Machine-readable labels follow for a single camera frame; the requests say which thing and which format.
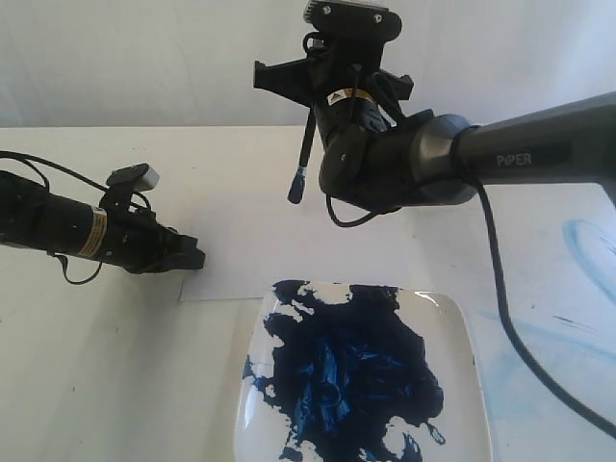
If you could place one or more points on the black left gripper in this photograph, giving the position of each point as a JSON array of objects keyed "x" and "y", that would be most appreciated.
[{"x": 135, "y": 241}]

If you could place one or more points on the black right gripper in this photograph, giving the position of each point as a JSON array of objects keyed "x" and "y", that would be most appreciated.
[{"x": 365, "y": 135}]

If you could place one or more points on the black paintbrush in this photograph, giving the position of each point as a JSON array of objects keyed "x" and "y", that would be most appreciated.
[{"x": 297, "y": 187}]

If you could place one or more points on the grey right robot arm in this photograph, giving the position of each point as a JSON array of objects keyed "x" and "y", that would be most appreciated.
[{"x": 572, "y": 143}]

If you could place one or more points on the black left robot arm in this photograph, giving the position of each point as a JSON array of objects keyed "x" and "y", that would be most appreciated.
[{"x": 33, "y": 217}]

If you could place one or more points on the white paper sheet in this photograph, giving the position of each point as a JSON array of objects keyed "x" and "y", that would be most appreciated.
[{"x": 254, "y": 240}]

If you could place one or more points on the white square paint plate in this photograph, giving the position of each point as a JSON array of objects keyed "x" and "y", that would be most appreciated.
[{"x": 338, "y": 372}]

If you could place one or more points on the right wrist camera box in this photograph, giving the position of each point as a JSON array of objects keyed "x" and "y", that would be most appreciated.
[{"x": 361, "y": 20}]

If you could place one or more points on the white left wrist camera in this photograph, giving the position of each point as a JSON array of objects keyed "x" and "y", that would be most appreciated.
[{"x": 139, "y": 178}]

